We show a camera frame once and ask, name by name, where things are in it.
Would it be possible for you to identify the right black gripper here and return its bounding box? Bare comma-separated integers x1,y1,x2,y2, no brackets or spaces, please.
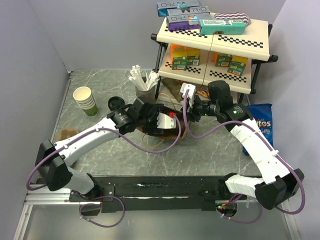
178,94,219,123

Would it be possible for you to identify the green paper gift bag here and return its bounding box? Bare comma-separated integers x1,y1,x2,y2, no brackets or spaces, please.
138,92,187,149

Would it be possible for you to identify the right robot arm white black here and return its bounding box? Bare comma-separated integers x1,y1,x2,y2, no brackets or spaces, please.
180,80,306,215

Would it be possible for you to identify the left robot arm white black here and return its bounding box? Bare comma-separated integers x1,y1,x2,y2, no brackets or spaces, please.
35,97,176,201

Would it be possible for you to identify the orange snack packet lower shelf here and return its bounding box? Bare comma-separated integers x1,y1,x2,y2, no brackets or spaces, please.
196,86,210,99

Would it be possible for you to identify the grey straw holder cup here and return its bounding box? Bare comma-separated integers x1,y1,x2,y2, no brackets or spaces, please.
135,86,156,104

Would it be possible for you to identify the brown snack packet under shelf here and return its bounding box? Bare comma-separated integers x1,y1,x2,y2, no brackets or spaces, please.
161,77,183,102

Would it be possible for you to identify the orange green crayon box right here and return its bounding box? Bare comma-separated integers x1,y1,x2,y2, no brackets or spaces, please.
213,52,233,67

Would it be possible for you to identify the cream checkered two-tier shelf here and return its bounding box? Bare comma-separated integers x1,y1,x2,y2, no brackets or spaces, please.
150,19,279,98

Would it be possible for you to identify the yellow green crayon box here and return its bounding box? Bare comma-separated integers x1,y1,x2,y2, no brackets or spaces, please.
186,47,201,66

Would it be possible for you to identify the yellow green box far right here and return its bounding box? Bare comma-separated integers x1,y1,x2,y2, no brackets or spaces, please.
227,55,248,77

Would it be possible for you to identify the orange yellow crayon box left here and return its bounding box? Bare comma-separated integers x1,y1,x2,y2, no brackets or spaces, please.
170,44,188,71

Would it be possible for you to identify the blue Doritos chip bag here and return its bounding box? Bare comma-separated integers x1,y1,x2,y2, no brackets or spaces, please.
247,103,273,146

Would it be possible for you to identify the stack of paper cups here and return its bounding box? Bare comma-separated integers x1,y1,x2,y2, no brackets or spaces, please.
72,86,98,117

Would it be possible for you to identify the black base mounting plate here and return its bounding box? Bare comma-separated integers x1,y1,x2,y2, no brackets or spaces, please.
69,176,233,213

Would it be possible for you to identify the teal long box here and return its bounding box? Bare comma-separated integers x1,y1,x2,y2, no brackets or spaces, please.
199,19,246,35

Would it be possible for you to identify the brown cardboard cup carrier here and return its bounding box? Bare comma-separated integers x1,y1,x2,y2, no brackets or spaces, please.
55,127,79,142

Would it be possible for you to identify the purple R.O toothpaste box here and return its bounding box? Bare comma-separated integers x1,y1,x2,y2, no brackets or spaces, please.
166,12,212,31

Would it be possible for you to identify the grey R.O toothpaste box middle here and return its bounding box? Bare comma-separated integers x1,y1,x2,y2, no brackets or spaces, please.
167,6,210,16

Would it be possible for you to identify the purple white wavy pouch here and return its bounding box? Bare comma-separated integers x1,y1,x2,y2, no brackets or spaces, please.
213,12,251,26

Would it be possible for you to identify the blue R.O toothpaste box top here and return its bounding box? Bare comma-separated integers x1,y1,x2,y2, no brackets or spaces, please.
156,0,202,17

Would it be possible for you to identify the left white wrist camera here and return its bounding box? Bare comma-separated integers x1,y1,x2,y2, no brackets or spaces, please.
156,112,177,130

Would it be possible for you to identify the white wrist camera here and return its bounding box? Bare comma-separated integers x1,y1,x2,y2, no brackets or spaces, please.
180,82,196,107
156,112,177,130

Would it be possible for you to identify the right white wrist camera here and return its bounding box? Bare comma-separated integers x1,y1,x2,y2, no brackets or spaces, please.
180,82,196,107

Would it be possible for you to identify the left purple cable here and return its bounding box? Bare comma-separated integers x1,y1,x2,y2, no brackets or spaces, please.
26,114,182,228

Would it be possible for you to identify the aluminium rail frame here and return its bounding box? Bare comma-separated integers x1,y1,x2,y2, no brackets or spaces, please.
12,181,76,240

